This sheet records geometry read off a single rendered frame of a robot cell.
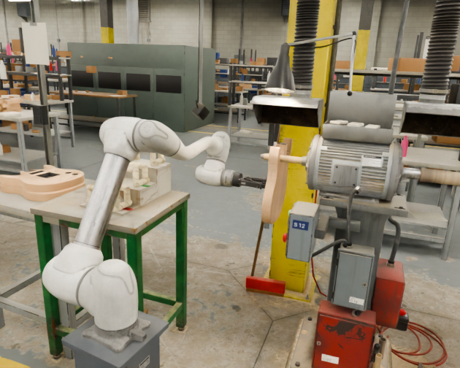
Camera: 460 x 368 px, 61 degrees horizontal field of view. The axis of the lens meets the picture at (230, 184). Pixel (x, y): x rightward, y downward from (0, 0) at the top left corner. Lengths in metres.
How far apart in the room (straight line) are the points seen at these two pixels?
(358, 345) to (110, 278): 1.12
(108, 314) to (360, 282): 1.02
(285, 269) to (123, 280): 1.83
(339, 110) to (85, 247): 1.22
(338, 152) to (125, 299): 1.03
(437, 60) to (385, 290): 0.99
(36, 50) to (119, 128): 1.72
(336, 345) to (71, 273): 1.18
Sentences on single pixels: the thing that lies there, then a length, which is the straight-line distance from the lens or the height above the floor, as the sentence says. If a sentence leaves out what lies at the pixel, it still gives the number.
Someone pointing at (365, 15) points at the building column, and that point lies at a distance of 10.74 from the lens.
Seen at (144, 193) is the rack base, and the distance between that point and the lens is 2.12.
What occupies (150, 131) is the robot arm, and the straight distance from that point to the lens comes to 1.53.
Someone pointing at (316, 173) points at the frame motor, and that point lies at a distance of 1.73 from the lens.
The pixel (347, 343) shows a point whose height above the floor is 0.50.
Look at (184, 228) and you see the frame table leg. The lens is 2.35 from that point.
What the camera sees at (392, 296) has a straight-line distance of 1.94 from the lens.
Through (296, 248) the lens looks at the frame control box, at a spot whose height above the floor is 0.97.
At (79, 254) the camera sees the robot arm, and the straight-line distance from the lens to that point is 1.57.
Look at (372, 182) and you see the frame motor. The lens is 1.73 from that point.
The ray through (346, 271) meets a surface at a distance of 1.79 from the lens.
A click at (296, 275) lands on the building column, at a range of 3.07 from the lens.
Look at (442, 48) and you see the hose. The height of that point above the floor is 1.76.
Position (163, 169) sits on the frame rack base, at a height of 1.08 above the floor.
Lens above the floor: 1.67
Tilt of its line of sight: 17 degrees down
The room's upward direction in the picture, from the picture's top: 2 degrees clockwise
